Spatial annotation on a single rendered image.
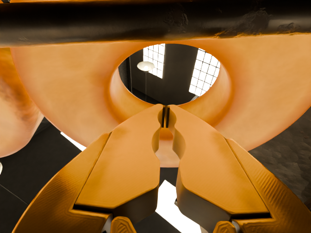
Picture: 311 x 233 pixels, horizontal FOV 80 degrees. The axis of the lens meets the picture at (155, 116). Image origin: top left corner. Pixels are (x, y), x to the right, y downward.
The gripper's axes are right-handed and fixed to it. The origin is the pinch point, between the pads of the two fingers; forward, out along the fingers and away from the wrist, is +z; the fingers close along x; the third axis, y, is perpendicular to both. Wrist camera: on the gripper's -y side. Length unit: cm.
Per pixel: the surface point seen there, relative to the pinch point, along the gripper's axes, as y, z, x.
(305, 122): 12.3, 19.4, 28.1
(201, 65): 198, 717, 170
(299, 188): 31, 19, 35
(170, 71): 260, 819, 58
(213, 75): 223, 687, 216
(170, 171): 567, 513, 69
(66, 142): 531, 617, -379
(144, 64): 188, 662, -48
